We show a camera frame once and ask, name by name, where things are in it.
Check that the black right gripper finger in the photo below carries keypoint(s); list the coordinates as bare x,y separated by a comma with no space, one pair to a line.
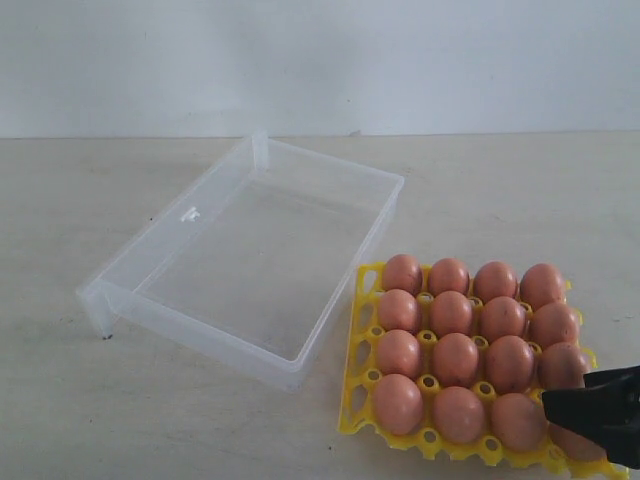
625,378
607,415

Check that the brown egg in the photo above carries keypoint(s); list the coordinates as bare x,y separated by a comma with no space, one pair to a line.
576,447
555,323
399,352
397,403
518,422
562,366
448,274
450,312
495,279
403,272
502,316
509,365
455,360
542,284
398,309

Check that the brown egg back top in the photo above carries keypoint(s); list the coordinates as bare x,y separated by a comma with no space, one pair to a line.
518,422

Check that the brown egg corner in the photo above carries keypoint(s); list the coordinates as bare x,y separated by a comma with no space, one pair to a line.
458,415

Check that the yellow plastic egg tray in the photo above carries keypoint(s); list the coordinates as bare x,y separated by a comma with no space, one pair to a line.
361,376

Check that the clear plastic box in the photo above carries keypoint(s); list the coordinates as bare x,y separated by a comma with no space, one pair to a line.
252,264

